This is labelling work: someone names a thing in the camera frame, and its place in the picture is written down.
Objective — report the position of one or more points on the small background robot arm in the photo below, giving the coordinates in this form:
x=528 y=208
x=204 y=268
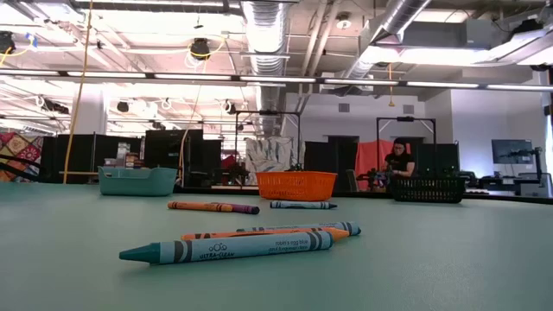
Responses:
x=376 y=176

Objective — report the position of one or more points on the person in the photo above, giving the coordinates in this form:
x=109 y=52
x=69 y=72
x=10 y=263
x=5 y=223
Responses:
x=399 y=162

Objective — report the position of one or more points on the colourful patchwork quilt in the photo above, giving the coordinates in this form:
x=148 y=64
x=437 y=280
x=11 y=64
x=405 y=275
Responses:
x=19 y=147

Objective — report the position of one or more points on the orange crayon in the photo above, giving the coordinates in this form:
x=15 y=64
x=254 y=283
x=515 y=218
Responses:
x=339 y=234
x=194 y=206

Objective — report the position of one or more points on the dark wall monitor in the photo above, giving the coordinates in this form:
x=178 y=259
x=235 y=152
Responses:
x=510 y=151

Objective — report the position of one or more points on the long ceiling light strip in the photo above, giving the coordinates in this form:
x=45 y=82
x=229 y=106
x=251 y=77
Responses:
x=276 y=79

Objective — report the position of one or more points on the stacked small boxes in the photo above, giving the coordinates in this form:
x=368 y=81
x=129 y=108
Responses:
x=129 y=160

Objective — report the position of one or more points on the silver spiral duct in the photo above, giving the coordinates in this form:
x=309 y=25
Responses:
x=402 y=17
x=265 y=34

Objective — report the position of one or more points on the black plastic basket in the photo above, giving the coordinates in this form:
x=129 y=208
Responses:
x=427 y=190

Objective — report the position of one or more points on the grey background workstation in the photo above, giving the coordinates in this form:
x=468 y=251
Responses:
x=533 y=185

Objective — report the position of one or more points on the teal plastic bin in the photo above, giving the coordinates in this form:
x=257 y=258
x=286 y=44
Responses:
x=138 y=183

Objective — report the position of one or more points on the black partition panel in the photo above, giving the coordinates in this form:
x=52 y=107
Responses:
x=436 y=157
x=52 y=155
x=328 y=160
x=168 y=149

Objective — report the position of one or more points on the red cloth curtain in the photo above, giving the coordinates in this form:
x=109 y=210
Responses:
x=369 y=155

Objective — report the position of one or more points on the orange plastic basket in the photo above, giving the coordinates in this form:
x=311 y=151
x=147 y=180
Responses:
x=296 y=185

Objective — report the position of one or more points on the white patterned cloth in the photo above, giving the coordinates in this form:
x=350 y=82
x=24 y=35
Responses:
x=270 y=157

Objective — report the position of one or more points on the black metal stand frame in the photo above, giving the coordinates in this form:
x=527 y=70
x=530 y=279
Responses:
x=406 y=118
x=268 y=112

